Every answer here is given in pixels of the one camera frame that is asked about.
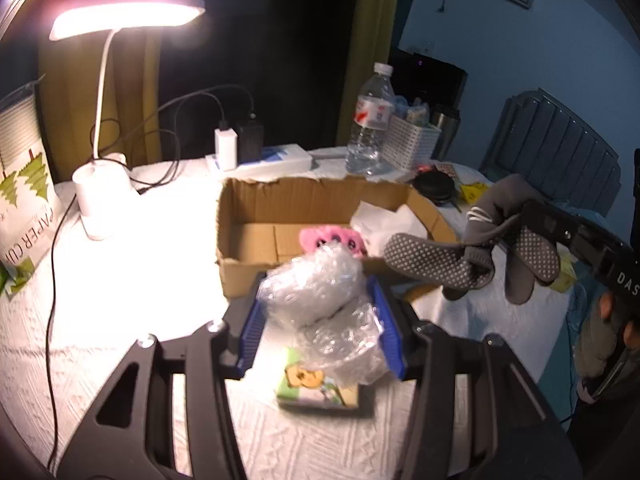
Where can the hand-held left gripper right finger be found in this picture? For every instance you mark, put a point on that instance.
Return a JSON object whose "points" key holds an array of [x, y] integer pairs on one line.
{"points": [[389, 340]]}

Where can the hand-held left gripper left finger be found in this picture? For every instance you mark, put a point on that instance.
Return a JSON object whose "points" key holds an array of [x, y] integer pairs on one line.
{"points": [[251, 342]]}

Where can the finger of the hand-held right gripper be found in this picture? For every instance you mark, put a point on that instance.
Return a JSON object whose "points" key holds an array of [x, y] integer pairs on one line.
{"points": [[547, 222]]}

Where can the clear bubble wrap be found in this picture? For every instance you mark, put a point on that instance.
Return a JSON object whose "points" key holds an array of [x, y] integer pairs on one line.
{"points": [[312, 290]]}

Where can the pair of grey dotted socks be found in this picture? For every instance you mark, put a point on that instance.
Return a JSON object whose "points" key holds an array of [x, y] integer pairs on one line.
{"points": [[430, 260]]}

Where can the brown cardboard box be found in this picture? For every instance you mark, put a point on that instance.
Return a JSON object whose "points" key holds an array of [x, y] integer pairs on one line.
{"points": [[250, 247]]}

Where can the person's right hand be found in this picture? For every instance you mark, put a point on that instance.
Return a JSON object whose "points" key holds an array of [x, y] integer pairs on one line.
{"points": [[631, 335]]}

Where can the green illustrated small box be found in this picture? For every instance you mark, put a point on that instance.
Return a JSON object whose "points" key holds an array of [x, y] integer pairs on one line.
{"points": [[300, 385]]}

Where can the grey-blue slatted chair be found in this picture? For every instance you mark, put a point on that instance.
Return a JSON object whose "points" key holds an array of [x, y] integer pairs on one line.
{"points": [[555, 150]]}

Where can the yellow packet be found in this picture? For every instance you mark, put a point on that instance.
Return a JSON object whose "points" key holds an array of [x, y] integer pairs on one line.
{"points": [[472, 192]]}

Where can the colourful patterned packet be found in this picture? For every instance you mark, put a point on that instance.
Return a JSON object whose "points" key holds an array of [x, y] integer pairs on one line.
{"points": [[445, 170]]}

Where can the pink plush toy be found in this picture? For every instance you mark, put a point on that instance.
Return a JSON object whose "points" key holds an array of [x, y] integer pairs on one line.
{"points": [[330, 237]]}

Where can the black round object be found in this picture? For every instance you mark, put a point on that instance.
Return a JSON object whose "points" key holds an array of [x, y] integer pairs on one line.
{"points": [[434, 186]]}

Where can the white crumpled paper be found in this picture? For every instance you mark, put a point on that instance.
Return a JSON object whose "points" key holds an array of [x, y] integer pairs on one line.
{"points": [[380, 220]]}

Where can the white textured tablecloth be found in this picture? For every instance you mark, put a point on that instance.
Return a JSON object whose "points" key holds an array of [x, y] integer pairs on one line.
{"points": [[125, 300]]}

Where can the metal flask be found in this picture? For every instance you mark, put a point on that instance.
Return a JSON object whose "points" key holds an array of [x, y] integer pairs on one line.
{"points": [[445, 130]]}

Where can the white woven basket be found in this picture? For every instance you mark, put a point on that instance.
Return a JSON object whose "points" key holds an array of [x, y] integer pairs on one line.
{"points": [[410, 140]]}

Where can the black appliance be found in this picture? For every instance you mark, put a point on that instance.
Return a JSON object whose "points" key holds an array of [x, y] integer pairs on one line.
{"points": [[430, 77]]}

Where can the white power strip with chargers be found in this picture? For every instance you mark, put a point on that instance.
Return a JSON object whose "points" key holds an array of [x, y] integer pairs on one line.
{"points": [[280, 157]]}

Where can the white charger adapter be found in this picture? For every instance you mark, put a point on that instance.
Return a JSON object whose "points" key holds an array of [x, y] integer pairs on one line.
{"points": [[226, 147]]}

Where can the black charger adapter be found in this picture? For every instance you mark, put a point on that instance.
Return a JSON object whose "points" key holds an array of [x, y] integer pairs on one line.
{"points": [[250, 140]]}

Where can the clear plastic water bottle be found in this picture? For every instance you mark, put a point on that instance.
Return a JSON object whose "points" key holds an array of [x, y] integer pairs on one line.
{"points": [[369, 125]]}

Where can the white desk lamp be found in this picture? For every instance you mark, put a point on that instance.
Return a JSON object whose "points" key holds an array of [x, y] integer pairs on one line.
{"points": [[102, 190]]}

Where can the yellow curtain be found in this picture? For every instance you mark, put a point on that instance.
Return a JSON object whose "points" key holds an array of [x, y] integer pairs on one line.
{"points": [[367, 35]]}

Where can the paper cup package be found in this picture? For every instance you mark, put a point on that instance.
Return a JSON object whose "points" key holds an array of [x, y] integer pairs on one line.
{"points": [[22, 200]]}

